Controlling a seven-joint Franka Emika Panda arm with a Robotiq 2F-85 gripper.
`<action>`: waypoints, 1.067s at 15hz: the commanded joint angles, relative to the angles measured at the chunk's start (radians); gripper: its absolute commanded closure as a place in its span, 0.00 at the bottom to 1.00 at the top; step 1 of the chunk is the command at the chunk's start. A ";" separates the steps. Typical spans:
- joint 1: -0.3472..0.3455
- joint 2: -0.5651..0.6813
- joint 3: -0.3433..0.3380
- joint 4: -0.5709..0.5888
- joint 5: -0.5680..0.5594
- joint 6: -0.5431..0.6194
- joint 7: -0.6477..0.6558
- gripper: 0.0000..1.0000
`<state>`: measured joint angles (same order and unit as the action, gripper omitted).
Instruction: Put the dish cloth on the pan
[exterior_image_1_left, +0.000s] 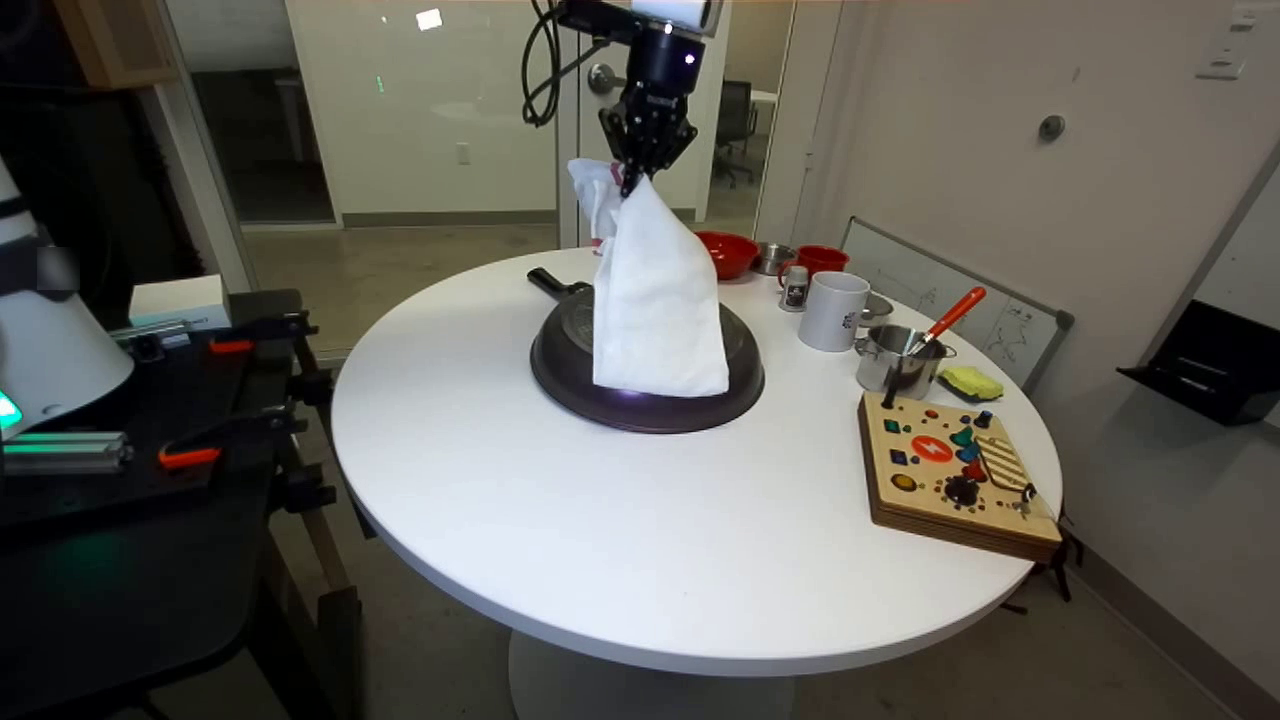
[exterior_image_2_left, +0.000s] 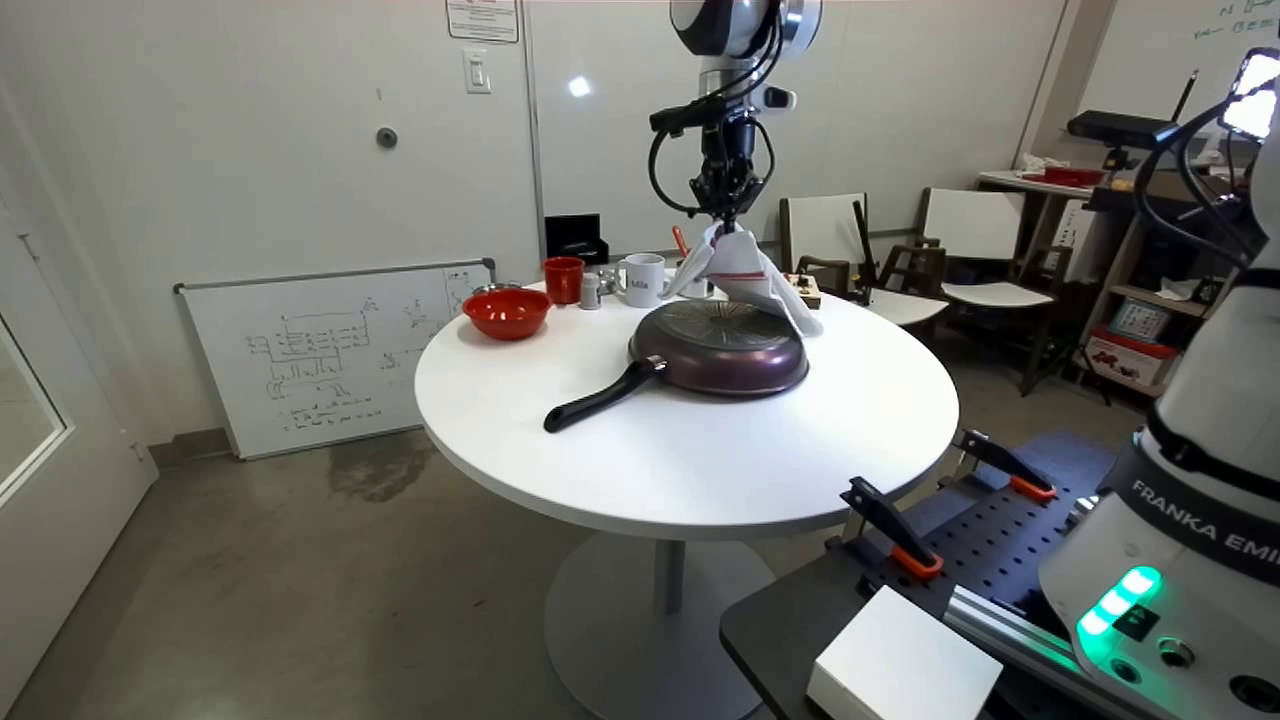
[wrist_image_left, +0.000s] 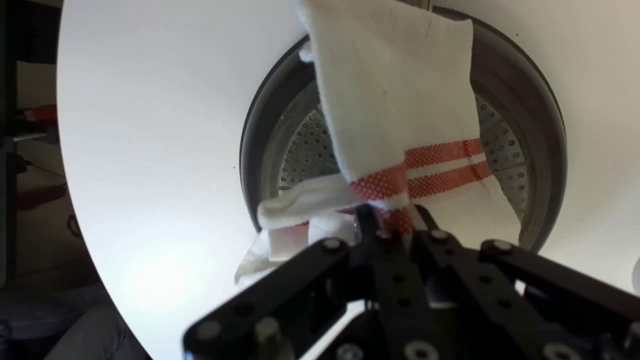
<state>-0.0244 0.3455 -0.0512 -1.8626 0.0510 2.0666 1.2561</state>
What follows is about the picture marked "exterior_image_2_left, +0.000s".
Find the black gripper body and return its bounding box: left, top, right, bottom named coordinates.
left=691, top=116, right=772, bottom=205

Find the dark purple frying pan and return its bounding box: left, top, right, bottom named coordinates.
left=540, top=293, right=816, bottom=436

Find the white chair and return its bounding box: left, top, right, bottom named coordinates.
left=916, top=182, right=1059, bottom=392
left=774, top=189, right=953, bottom=333

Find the white mug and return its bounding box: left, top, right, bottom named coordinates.
left=611, top=251, right=672, bottom=313

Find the red cup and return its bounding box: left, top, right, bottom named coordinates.
left=540, top=251, right=587, bottom=313

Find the red bowl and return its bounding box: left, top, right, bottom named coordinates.
left=461, top=284, right=557, bottom=345

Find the red tray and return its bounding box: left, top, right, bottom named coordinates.
left=1034, top=158, right=1108, bottom=189

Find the black clamp orange tip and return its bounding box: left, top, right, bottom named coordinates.
left=834, top=473, right=948, bottom=582
left=953, top=423, right=1063, bottom=509

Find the black device with antenna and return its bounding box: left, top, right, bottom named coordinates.
left=1063, top=75, right=1201, bottom=153

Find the whiteboard with drawing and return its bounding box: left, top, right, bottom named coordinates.
left=173, top=257, right=498, bottom=462

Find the wooden shelf unit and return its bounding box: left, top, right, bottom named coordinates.
left=1075, top=164, right=1261, bottom=398

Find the white box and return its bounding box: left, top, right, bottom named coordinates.
left=802, top=580, right=1008, bottom=720

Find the white door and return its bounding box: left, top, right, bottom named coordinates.
left=0, top=195, right=164, bottom=720

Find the black wall tray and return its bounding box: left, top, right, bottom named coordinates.
left=540, top=212, right=614, bottom=263

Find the white light switch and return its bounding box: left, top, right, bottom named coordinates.
left=461, top=49, right=496, bottom=98

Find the paper wall sign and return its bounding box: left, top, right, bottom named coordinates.
left=441, top=0, right=528, bottom=49

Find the white table pedestal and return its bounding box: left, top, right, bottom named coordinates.
left=540, top=531, right=779, bottom=720

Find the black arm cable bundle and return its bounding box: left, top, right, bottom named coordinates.
left=1127, top=75, right=1273, bottom=273

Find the aluminium rail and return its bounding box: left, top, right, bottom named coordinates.
left=938, top=580, right=1089, bottom=689

